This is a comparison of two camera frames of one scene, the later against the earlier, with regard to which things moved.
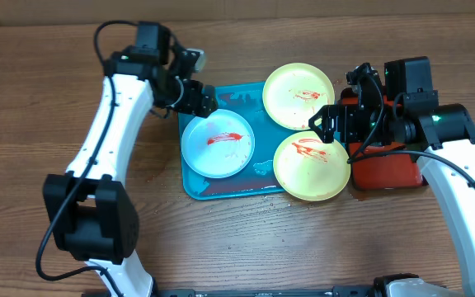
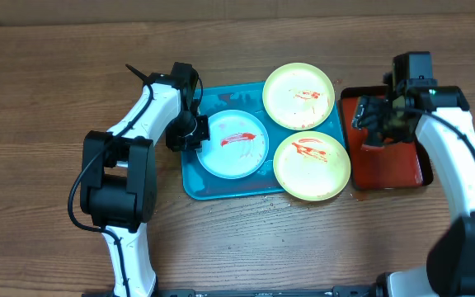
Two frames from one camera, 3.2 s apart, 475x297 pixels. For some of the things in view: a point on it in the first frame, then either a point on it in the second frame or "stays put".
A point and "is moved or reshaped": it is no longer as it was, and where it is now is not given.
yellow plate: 293,92 stays put
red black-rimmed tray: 389,171 stays put
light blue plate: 218,146 is moved or reshaped
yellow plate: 306,168 stays put
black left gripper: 190,106 -> 195,144
